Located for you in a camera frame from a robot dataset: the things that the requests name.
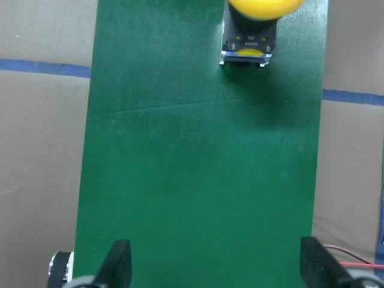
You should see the red black wire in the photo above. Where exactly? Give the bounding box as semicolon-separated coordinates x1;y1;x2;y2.
323;245;384;271

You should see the yellow push button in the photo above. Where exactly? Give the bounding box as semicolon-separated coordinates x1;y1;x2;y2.
219;0;304;67

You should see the green conveyor belt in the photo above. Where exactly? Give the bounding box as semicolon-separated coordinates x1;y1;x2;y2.
73;1;328;287

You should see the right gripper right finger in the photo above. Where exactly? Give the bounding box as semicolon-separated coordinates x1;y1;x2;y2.
301;236;364;288

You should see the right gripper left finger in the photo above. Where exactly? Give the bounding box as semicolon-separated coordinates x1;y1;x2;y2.
93;240;132;287

